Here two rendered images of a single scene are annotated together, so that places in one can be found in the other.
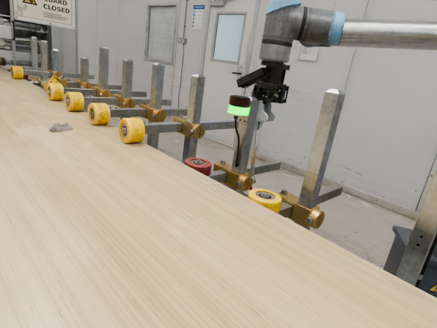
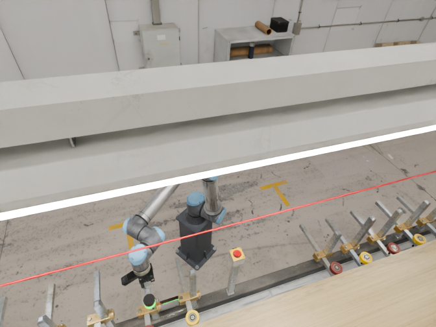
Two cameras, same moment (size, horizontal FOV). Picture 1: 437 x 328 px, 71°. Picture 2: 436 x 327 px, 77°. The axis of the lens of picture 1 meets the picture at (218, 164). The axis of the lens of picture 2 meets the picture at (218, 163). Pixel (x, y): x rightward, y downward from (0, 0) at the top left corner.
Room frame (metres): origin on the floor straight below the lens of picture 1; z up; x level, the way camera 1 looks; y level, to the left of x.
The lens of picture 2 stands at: (0.37, 0.34, 2.63)
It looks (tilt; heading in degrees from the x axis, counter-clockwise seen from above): 43 degrees down; 295
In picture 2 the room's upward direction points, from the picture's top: 4 degrees clockwise
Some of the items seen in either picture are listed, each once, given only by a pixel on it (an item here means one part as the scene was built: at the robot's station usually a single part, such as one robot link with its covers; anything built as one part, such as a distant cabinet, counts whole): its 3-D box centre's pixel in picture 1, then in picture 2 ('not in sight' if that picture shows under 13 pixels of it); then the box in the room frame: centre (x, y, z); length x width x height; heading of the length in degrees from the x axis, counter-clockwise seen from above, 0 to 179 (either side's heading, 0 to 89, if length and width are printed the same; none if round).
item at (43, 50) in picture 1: (44, 75); not in sight; (2.32, 1.37, 0.91); 0.03 x 0.03 x 0.48; 46
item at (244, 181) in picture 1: (231, 176); (149, 310); (0.94, -0.05, 0.85); 0.13 x 0.06 x 0.05; 46
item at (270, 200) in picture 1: (261, 215); (192, 320); (0.68, -0.12, 0.85); 0.08 x 0.08 x 0.11
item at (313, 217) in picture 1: (297, 209); (189, 296); (0.77, -0.23, 0.84); 0.13 x 0.06 x 0.05; 46
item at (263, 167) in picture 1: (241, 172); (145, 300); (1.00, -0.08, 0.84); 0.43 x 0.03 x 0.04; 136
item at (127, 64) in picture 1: (125, 111); not in sight; (1.45, 0.47, 0.90); 0.03 x 0.03 x 0.48; 46
